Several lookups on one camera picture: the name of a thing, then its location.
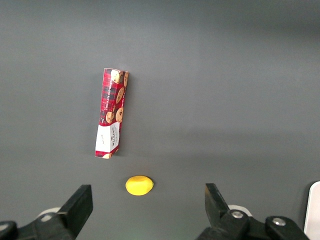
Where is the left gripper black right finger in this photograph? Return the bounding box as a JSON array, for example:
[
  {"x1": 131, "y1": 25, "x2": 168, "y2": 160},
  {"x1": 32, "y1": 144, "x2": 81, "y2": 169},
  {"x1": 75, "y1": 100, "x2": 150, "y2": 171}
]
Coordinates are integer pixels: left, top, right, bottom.
[{"x1": 194, "y1": 183, "x2": 311, "y2": 240}]

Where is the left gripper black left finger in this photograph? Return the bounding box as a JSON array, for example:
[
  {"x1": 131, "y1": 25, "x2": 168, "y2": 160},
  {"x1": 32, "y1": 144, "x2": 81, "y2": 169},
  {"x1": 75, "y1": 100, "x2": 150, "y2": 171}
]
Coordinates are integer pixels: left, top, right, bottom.
[{"x1": 0, "y1": 184, "x2": 94, "y2": 240}]

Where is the white tray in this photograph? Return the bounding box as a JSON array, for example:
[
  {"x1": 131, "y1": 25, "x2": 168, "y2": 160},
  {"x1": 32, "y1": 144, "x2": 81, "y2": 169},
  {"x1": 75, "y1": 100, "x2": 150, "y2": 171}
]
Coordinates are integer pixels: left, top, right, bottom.
[{"x1": 303, "y1": 181, "x2": 320, "y2": 234}]

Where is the yellow lemon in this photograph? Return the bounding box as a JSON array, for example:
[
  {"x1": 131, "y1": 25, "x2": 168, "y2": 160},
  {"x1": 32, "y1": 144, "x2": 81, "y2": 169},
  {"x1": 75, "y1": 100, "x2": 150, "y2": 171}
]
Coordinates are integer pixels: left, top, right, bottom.
[{"x1": 125, "y1": 175, "x2": 155, "y2": 197}]

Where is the red tartan cookie box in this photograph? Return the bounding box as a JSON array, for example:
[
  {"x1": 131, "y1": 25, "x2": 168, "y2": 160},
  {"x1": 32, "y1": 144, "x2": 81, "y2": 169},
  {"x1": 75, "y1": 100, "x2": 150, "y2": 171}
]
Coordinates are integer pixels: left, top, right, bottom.
[{"x1": 94, "y1": 67, "x2": 130, "y2": 160}]

